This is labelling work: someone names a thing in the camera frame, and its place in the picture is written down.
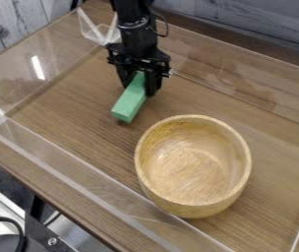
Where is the clear acrylic tray wall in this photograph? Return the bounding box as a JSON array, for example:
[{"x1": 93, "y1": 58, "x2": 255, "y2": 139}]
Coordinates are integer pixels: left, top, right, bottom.
[{"x1": 0, "y1": 116, "x2": 233, "y2": 252}]

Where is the black table leg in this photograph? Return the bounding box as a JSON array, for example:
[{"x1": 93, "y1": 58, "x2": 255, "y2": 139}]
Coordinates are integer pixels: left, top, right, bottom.
[{"x1": 30, "y1": 196, "x2": 45, "y2": 221}]

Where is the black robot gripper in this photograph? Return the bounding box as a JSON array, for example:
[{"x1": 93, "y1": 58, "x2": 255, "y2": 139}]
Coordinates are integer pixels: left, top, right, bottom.
[{"x1": 106, "y1": 19, "x2": 171, "y2": 96}]

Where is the clear acrylic corner bracket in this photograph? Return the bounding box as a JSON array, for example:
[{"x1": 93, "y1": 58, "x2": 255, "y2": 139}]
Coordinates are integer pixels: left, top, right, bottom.
[{"x1": 77, "y1": 8, "x2": 120, "y2": 46}]

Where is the green rectangular block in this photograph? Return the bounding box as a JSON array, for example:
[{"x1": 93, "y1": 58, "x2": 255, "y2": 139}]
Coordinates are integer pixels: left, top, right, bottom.
[{"x1": 112, "y1": 72, "x2": 146, "y2": 123}]

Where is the light wooden bowl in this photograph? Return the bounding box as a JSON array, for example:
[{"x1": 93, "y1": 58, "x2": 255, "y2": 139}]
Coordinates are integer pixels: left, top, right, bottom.
[{"x1": 133, "y1": 114, "x2": 252, "y2": 219}]

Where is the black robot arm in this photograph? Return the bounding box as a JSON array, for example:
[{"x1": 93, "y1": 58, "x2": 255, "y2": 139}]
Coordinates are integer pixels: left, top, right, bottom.
[{"x1": 105, "y1": 0, "x2": 171, "y2": 96}]

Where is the black cable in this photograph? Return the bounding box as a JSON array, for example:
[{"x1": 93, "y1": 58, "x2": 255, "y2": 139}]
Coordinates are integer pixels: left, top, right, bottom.
[{"x1": 0, "y1": 216, "x2": 27, "y2": 252}]

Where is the black metal base plate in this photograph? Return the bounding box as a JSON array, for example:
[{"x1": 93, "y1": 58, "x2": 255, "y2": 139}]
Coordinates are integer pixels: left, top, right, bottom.
[{"x1": 25, "y1": 216, "x2": 78, "y2": 252}]

